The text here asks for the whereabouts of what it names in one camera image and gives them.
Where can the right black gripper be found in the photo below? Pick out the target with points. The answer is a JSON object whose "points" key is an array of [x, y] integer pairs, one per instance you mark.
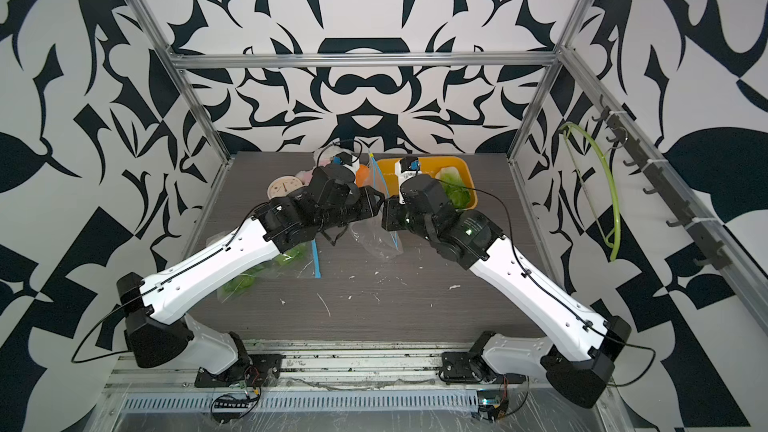
{"points": [[395, 216]]}

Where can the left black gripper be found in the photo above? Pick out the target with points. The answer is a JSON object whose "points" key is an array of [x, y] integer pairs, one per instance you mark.
{"points": [[368, 202]]}

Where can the clear zipper bag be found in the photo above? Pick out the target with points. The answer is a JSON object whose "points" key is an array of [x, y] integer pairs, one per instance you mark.
{"points": [[369, 233], [307, 269]]}

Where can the yellow plastic tray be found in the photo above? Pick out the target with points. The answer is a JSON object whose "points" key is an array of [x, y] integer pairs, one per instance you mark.
{"points": [[430, 165]]}

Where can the chinese cabbage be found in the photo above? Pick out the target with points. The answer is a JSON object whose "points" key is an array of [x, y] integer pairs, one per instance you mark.
{"points": [[454, 187], [237, 286], [295, 254]]}

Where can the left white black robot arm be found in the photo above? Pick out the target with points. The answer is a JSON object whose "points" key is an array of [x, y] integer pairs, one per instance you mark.
{"points": [[159, 327]]}

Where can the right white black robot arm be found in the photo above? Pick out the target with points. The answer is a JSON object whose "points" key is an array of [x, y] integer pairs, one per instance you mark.
{"points": [[578, 351]]}

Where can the white teddy bear pink shirt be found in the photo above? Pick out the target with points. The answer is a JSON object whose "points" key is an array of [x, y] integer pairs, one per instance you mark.
{"points": [[305, 176]]}

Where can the orange plush toy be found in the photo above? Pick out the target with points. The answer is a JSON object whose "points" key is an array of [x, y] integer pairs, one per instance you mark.
{"points": [[363, 176]]}

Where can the small pink round clock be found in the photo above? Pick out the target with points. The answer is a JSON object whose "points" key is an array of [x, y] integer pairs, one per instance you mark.
{"points": [[283, 186]]}

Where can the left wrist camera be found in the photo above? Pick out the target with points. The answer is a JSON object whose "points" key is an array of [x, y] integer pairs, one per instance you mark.
{"points": [[347, 160]]}

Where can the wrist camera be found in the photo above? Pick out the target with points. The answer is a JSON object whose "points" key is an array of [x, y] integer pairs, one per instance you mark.
{"points": [[347, 160], [405, 169]]}

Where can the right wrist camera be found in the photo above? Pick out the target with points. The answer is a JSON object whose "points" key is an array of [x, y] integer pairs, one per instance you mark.
{"points": [[405, 169]]}

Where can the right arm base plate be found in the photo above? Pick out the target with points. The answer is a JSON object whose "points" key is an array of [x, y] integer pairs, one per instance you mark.
{"points": [[468, 367]]}

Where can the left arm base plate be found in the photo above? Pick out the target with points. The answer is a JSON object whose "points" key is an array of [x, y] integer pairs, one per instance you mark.
{"points": [[250, 370]]}

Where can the black wall hook rack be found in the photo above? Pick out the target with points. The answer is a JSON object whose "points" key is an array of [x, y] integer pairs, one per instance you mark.
{"points": [[688, 211]]}

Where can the aluminium frame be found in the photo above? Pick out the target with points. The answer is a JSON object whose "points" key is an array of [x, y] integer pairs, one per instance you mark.
{"points": [[485, 76]]}

